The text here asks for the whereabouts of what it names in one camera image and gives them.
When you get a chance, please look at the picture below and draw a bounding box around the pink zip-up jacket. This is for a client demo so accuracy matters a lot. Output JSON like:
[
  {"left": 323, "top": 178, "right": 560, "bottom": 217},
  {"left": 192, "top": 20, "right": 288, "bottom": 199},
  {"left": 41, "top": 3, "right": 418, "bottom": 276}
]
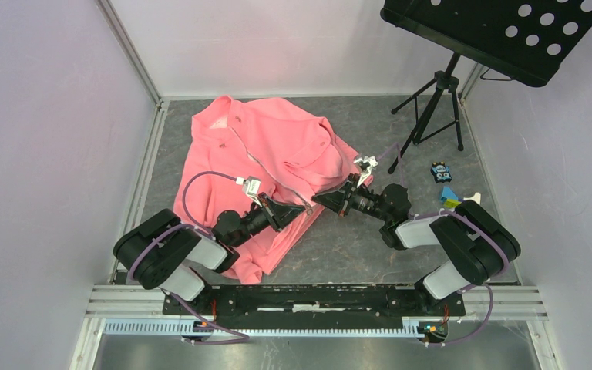
[{"left": 173, "top": 96, "right": 358, "bottom": 284}]

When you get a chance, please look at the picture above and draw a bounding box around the white object behind arm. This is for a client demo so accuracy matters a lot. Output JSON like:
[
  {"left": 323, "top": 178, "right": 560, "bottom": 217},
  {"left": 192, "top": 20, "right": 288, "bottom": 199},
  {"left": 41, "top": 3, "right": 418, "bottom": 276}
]
[{"left": 463, "top": 192, "right": 482, "bottom": 204}]

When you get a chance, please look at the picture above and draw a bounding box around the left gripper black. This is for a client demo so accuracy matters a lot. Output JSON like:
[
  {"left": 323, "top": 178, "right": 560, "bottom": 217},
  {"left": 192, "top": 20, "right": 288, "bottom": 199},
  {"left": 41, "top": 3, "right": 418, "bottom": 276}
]
[{"left": 231, "top": 191, "right": 305, "bottom": 247}]

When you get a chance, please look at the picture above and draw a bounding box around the small black blue toy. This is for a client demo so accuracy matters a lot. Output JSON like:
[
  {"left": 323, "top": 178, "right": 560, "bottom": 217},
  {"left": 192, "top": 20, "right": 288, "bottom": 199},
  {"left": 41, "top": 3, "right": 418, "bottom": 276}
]
[{"left": 430, "top": 162, "right": 452, "bottom": 183}]

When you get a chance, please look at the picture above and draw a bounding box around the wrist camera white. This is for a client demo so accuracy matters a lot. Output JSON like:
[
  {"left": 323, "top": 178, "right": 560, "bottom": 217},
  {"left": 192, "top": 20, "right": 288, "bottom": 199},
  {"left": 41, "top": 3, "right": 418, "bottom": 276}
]
[
  {"left": 235, "top": 177, "right": 262, "bottom": 206},
  {"left": 353, "top": 156, "right": 378, "bottom": 187}
]

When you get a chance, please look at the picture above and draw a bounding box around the black music stand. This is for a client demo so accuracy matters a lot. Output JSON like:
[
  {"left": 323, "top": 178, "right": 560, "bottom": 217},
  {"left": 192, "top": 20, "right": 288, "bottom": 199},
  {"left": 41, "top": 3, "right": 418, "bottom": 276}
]
[{"left": 380, "top": 1, "right": 592, "bottom": 153}]

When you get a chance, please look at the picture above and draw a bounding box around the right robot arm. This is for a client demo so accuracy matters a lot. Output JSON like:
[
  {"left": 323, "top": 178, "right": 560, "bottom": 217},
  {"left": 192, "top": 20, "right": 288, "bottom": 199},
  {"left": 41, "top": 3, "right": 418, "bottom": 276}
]
[{"left": 312, "top": 174, "right": 521, "bottom": 315}]

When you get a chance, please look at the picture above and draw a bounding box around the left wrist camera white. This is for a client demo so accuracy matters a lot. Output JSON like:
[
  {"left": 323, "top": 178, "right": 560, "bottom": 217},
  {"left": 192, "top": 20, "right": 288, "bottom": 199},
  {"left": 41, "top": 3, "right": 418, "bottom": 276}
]
[{"left": 235, "top": 177, "right": 262, "bottom": 206}]

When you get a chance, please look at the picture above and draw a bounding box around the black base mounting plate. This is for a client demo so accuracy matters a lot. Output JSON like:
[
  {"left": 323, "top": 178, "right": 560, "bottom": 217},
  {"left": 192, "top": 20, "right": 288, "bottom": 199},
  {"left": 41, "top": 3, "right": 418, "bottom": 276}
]
[{"left": 191, "top": 284, "right": 466, "bottom": 330}]

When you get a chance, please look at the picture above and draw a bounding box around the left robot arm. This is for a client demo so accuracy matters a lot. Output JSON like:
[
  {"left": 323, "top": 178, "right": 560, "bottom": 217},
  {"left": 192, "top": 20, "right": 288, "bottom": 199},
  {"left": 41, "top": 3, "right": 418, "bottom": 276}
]
[{"left": 113, "top": 193, "right": 305, "bottom": 315}]

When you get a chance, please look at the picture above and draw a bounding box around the white slotted cable duct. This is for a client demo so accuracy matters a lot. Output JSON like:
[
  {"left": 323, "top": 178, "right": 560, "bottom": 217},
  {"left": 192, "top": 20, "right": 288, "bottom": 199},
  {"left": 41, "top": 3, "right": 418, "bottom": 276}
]
[{"left": 103, "top": 318, "right": 422, "bottom": 338}]

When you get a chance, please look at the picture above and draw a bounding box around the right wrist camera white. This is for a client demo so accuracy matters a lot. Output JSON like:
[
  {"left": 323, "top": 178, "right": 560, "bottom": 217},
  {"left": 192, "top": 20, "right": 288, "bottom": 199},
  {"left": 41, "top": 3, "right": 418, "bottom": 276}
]
[{"left": 353, "top": 156, "right": 378, "bottom": 187}]

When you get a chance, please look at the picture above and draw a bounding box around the blue yellow small object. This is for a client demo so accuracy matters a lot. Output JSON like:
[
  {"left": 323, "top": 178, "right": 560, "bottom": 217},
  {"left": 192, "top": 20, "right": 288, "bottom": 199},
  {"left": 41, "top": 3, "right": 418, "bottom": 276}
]
[{"left": 439, "top": 186, "right": 463, "bottom": 208}]

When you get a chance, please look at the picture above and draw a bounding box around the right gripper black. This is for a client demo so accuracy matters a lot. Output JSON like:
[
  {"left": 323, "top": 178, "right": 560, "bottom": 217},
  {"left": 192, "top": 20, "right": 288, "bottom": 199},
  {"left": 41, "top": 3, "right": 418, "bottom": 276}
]
[{"left": 311, "top": 173, "right": 390, "bottom": 223}]

